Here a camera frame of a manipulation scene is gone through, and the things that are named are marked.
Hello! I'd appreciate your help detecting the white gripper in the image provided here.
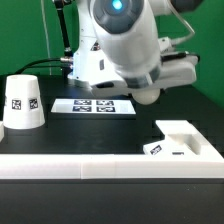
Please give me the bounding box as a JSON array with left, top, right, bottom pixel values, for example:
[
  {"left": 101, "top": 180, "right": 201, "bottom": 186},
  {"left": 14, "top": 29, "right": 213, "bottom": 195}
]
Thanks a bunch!
[{"left": 91, "top": 54, "right": 200, "bottom": 98}]

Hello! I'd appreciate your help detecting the white lamp base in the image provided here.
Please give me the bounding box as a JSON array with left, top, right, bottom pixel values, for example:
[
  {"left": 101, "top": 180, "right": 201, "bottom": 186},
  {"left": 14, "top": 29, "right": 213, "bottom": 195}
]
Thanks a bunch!
[{"left": 143, "top": 120, "right": 201, "bottom": 158}]

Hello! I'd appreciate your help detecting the white lamp bulb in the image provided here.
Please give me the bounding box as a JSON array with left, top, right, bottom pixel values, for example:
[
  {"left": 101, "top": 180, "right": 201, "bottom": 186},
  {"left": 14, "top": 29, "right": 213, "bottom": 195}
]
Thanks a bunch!
[{"left": 132, "top": 89, "right": 160, "bottom": 105}]

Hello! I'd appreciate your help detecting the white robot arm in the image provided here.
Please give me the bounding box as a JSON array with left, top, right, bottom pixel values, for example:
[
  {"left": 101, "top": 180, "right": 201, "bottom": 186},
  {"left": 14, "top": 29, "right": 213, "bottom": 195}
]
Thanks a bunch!
[{"left": 68, "top": 0, "right": 203, "bottom": 99}]

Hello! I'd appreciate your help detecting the white lamp shade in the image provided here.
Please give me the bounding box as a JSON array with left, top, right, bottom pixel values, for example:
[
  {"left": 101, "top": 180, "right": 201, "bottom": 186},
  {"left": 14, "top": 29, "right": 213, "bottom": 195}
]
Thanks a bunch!
[{"left": 3, "top": 75, "right": 45, "bottom": 130}]

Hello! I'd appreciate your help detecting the white marker sheet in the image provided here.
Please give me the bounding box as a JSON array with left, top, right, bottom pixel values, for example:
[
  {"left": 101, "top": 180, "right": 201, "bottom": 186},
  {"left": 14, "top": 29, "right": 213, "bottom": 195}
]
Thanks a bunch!
[{"left": 51, "top": 98, "right": 135, "bottom": 115}]

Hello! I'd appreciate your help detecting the white fence frame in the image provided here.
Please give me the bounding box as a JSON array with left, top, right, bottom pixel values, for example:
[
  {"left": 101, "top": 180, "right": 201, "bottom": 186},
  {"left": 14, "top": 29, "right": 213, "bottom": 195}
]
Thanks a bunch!
[{"left": 0, "top": 131, "right": 224, "bottom": 179}]

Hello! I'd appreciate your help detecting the black hose on stand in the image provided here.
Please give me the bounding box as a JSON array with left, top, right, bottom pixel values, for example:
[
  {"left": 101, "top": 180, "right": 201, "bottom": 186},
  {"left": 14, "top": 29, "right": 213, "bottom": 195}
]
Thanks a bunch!
[{"left": 51, "top": 0, "right": 74, "bottom": 57}]

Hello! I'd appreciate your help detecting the black cable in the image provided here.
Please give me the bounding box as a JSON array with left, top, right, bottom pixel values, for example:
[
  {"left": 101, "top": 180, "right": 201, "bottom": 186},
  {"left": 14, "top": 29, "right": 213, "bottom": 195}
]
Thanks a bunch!
[{"left": 14, "top": 56, "right": 74, "bottom": 76}]

